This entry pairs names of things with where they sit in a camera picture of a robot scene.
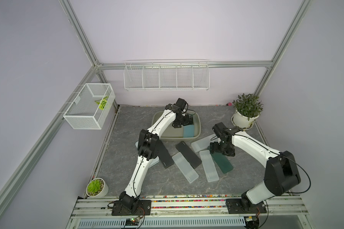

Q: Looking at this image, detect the dark green pencil case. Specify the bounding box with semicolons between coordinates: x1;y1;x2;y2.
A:
208;147;234;174

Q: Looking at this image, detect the frosted white pencil case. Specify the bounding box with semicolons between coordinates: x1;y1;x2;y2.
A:
191;134;220;153
172;152;199;184
199;150;219;182

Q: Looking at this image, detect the light blue pencil case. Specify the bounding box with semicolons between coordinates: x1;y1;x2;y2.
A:
183;125;195;138

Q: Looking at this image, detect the grey-green plastic storage box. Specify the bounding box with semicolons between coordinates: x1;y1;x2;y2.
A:
151;110;202;141

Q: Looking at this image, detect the black pencil case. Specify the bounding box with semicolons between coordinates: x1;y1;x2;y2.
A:
156;140;174;169
175;141;202;169

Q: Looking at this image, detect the pale white pencil case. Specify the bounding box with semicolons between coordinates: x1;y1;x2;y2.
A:
135;141;160;167

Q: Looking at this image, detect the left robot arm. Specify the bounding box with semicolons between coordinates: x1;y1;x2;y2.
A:
119;98;193;212

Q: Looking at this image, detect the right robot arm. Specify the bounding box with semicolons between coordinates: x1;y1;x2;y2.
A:
209;122;301;208

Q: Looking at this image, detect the potted green plant white pot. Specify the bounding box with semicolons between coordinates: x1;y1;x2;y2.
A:
231;94;263;130

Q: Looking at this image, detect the green leaf toy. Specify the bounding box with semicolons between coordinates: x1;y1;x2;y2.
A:
95;96;109;110

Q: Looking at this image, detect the small succulent white pot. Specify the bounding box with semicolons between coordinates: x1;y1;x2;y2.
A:
86;177;109;198

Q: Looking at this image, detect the white wire wall shelf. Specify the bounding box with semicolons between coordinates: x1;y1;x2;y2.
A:
123;60;210;91

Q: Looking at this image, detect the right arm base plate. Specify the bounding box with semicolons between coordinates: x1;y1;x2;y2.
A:
226;198;267;215

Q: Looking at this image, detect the aluminium front rail frame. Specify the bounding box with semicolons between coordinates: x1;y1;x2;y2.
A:
67;194;315;229

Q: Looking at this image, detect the white mesh wall basket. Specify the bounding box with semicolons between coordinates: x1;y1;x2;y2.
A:
63;83;115;130

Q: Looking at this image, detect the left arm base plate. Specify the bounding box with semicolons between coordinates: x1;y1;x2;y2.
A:
111;200;152;216

